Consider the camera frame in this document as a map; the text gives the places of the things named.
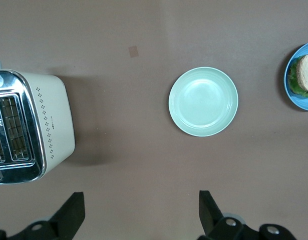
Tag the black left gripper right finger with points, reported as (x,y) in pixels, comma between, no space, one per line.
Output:
(208,212)

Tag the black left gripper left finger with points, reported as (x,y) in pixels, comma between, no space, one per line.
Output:
(68,215)

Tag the green lettuce leaf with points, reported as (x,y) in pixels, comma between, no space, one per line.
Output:
(293,83)

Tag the brown bread slice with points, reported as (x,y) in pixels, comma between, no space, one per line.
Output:
(306,72)

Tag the light green round plate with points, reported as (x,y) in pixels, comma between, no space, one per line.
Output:
(203,101)

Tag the blue round plate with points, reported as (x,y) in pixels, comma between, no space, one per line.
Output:
(300,105)

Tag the cream and chrome toaster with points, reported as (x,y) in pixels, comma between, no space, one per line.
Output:
(51,112)

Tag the brown tape patch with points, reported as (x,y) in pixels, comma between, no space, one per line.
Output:
(133,51)

